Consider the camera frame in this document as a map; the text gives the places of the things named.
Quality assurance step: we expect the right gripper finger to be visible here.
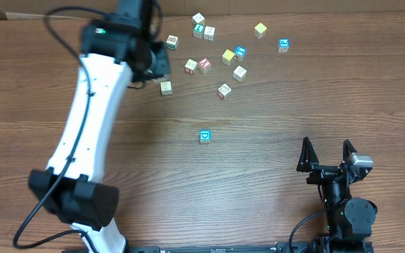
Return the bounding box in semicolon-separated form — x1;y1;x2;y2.
297;136;319;172
342;139;356;161

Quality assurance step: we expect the green letter wooden block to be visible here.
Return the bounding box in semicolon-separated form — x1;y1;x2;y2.
193;23;205;39

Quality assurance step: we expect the red letter wooden block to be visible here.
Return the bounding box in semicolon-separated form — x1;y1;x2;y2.
198;58;212;73

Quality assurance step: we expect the plain block beside green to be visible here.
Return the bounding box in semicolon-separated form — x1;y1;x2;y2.
203;26;215;41

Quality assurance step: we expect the green edged wooden block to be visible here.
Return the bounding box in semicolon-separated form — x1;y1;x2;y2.
166;35;179;50

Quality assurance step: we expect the plain block lower left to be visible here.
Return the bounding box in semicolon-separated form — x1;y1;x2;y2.
160;82;172;96

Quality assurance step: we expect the top plain wooden block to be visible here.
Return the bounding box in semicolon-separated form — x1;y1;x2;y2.
192;13;205;25

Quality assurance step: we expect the red edged patterned block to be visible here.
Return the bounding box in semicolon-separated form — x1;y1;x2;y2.
217;84;232;100

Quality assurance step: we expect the blue D wooden block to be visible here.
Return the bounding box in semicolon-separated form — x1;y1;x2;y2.
199;129;212;143

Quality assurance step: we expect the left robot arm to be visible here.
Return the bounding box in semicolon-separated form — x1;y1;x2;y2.
28;1;170;252

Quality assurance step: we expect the blue P wooden block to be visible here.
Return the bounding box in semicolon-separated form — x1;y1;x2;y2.
278;38;290;53

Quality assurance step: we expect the red edged plain block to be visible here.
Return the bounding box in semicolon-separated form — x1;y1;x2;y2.
184;59;198;74

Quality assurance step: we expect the plain patterned wooden block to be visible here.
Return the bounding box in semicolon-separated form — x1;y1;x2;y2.
233;66;247;82

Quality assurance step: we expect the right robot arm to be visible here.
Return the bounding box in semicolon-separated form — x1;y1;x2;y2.
288;137;378;253

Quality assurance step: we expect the yellow block centre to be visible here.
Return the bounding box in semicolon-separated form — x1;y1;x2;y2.
221;49;235;65

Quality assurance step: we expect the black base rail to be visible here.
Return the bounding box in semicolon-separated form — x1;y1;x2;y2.
62;242;374;253

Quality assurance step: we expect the yellow block upper right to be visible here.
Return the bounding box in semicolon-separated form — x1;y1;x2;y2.
254;22;267;39

